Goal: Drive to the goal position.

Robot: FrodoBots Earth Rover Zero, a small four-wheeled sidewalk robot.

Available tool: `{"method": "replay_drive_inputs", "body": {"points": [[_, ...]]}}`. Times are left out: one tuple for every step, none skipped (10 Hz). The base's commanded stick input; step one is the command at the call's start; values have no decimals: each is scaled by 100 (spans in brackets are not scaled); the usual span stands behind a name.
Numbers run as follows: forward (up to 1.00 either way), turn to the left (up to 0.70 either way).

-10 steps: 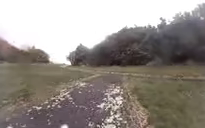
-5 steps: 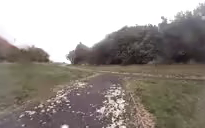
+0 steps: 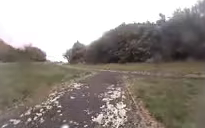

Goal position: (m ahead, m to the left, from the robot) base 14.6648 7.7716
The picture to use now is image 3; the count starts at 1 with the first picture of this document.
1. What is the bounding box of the grass field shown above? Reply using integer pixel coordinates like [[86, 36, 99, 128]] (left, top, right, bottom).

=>
[[61, 60, 205, 128]]

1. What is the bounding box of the grass verge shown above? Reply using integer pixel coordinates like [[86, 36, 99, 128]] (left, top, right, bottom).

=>
[[0, 61, 91, 121]]

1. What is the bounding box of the dense row of trees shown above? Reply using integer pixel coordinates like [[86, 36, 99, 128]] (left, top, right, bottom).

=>
[[63, 0, 205, 65]]

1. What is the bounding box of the dark asphalt path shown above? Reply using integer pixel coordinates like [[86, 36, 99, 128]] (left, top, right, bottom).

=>
[[0, 69, 161, 128]]

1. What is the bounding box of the row of brownish trees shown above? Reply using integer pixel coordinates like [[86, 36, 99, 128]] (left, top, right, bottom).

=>
[[0, 34, 48, 64]]

